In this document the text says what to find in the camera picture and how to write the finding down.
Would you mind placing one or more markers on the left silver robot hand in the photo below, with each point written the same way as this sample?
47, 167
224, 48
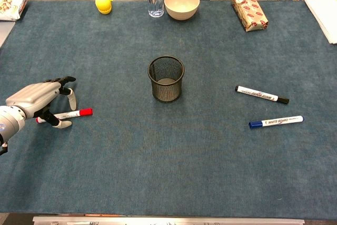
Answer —
31, 96

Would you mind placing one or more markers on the red cap whiteboard marker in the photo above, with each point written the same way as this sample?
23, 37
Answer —
84, 112

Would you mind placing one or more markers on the black cap whiteboard marker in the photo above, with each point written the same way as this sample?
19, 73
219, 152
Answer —
260, 94

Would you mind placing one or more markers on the blue cap whiteboard marker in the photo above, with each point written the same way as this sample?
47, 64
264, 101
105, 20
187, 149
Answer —
276, 122

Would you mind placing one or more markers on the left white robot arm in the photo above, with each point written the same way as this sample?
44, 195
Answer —
8, 127

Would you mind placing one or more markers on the black round pen cup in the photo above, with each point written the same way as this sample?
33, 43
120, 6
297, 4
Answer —
166, 93

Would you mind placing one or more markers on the yellow white snack bag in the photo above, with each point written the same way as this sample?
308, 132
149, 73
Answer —
9, 7

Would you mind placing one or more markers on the yellow lemon shaped toy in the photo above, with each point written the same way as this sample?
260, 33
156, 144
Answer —
102, 3

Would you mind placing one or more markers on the blue felt table mat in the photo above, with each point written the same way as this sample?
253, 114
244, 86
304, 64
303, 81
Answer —
168, 156

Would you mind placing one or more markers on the beige bowl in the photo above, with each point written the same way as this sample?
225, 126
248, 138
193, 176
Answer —
181, 11

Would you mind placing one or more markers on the red printed wrapped package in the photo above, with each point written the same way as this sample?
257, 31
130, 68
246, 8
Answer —
250, 11

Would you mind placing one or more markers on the white paper stack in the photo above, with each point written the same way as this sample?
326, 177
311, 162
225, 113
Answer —
326, 17

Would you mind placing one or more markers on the aluminium profile rail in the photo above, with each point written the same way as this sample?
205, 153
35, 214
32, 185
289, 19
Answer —
168, 221

